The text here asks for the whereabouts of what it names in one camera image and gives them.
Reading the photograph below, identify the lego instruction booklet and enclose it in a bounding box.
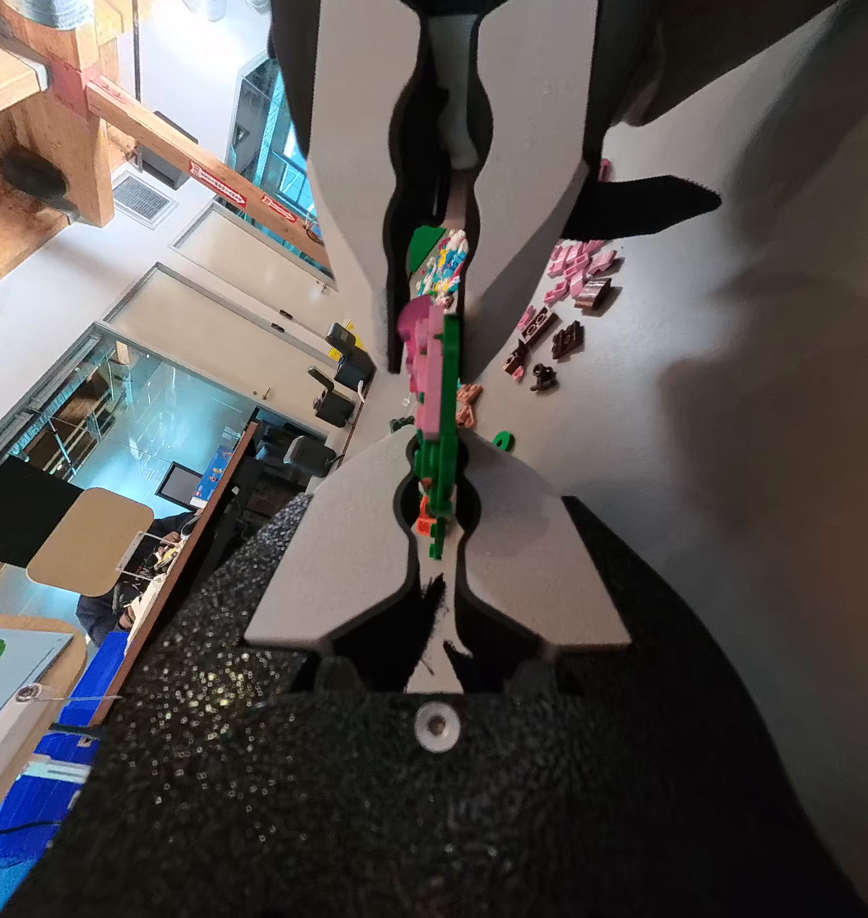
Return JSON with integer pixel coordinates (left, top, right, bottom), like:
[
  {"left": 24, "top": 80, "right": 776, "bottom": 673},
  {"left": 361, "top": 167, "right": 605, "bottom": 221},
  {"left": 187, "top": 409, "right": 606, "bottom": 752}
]
[{"left": 0, "top": 624, "right": 74, "bottom": 743}]

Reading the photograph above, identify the blue lego box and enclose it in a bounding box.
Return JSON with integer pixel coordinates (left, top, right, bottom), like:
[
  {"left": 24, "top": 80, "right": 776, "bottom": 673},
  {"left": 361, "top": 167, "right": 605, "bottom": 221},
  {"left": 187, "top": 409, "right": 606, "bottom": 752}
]
[{"left": 190, "top": 446, "right": 237, "bottom": 503}]

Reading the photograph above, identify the black partition panel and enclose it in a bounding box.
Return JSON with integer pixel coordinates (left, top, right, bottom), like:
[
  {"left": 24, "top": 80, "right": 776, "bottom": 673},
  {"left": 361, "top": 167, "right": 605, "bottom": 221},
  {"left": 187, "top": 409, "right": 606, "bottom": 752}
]
[{"left": 0, "top": 458, "right": 83, "bottom": 568}]

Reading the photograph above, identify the black battery charger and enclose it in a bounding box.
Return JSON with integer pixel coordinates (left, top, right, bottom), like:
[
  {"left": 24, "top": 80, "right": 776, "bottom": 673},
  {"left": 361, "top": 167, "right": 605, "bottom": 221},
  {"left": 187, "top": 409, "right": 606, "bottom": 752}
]
[{"left": 307, "top": 366, "right": 357, "bottom": 429}]

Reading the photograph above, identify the small black monitor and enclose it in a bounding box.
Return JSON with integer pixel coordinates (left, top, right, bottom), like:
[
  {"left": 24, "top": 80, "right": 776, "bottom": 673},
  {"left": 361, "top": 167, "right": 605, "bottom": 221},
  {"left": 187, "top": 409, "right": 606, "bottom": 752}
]
[{"left": 156, "top": 462, "right": 199, "bottom": 504}]

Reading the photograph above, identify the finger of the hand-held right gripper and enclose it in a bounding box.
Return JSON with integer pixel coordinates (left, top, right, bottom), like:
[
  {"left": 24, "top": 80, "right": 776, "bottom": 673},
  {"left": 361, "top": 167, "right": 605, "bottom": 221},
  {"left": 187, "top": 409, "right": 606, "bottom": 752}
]
[
  {"left": 461, "top": 0, "right": 601, "bottom": 383},
  {"left": 306, "top": 0, "right": 450, "bottom": 375}
]

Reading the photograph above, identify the wooden beam with red stickers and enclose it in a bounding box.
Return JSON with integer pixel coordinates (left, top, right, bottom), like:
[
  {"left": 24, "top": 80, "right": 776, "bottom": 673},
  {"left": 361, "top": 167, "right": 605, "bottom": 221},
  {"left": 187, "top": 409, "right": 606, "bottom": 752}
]
[{"left": 82, "top": 75, "right": 334, "bottom": 272}]

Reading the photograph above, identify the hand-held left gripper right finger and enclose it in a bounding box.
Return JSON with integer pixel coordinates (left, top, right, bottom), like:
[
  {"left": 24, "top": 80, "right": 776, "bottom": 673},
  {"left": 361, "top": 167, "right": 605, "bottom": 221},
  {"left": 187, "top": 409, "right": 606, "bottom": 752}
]
[{"left": 457, "top": 435, "right": 633, "bottom": 657}]

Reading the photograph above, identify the black round ceiling lamp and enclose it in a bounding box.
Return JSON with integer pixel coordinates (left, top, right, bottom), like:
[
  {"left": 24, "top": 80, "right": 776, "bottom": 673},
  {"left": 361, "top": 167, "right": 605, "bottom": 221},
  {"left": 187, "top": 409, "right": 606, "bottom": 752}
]
[{"left": 0, "top": 145, "right": 76, "bottom": 218}]

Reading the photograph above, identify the wall air vent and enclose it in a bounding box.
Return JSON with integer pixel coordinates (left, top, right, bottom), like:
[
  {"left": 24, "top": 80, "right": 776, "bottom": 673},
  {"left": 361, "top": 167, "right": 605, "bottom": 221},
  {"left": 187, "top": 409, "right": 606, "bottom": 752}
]
[{"left": 110, "top": 172, "right": 178, "bottom": 229}]

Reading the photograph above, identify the wooden office desk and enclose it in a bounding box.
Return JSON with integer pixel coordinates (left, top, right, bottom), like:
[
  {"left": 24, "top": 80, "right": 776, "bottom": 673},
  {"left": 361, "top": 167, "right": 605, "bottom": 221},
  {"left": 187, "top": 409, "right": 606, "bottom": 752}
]
[{"left": 89, "top": 419, "right": 263, "bottom": 725}]

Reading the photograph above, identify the thin tether wire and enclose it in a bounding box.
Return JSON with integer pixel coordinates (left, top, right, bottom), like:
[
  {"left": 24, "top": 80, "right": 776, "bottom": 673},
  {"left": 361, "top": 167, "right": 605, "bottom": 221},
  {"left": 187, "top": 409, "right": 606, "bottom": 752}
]
[{"left": 16, "top": 683, "right": 126, "bottom": 709}]

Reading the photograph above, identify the dark grey battery charger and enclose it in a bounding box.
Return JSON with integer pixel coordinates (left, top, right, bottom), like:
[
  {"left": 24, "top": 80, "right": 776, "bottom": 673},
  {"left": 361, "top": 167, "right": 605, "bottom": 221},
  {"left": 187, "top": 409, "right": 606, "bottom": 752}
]
[{"left": 325, "top": 321, "right": 377, "bottom": 394}]

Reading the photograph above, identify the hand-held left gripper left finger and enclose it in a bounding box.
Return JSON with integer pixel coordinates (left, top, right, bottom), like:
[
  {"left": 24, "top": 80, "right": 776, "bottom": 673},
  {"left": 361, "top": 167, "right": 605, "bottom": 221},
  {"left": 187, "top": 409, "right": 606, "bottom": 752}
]
[{"left": 243, "top": 429, "right": 418, "bottom": 655}]

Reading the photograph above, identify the pile of pink lego pieces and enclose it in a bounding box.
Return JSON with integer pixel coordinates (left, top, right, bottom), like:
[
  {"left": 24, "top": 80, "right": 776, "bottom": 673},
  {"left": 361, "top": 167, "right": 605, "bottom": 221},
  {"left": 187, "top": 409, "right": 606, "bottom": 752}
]
[{"left": 547, "top": 240, "right": 623, "bottom": 306}]

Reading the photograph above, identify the frosted glass door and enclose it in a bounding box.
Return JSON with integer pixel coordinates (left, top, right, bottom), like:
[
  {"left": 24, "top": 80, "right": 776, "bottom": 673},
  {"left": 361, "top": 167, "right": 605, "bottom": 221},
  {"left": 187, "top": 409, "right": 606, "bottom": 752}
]
[
  {"left": 102, "top": 262, "right": 352, "bottom": 403},
  {"left": 170, "top": 201, "right": 338, "bottom": 291}
]

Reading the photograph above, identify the green lego baseplate build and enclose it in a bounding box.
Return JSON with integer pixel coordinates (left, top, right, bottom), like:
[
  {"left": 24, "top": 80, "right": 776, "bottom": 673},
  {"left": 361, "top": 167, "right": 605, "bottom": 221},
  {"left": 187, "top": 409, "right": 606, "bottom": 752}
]
[{"left": 396, "top": 294, "right": 472, "bottom": 562}]

